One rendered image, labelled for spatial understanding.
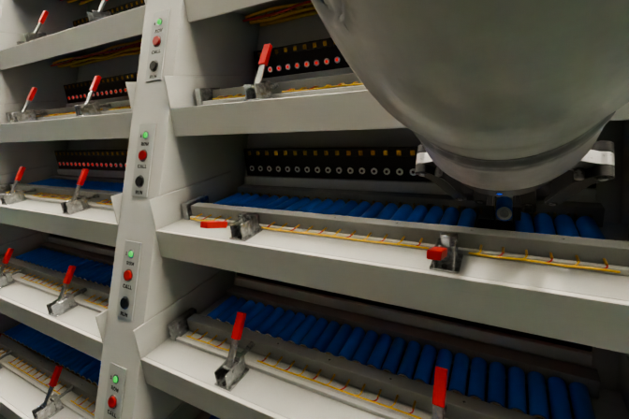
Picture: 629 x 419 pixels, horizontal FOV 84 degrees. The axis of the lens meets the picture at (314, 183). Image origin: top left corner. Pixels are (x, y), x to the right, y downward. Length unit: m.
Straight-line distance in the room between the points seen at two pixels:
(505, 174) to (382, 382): 0.36
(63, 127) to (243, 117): 0.48
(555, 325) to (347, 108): 0.30
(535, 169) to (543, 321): 0.23
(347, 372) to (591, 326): 0.27
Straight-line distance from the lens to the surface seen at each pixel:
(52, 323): 0.86
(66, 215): 0.83
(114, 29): 0.83
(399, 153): 0.54
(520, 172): 0.18
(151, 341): 0.65
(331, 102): 0.44
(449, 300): 0.39
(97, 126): 0.79
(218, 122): 0.54
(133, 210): 0.65
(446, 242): 0.38
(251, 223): 0.50
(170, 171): 0.61
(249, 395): 0.53
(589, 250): 0.42
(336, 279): 0.42
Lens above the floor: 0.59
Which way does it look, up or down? 4 degrees up
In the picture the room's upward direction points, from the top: 5 degrees clockwise
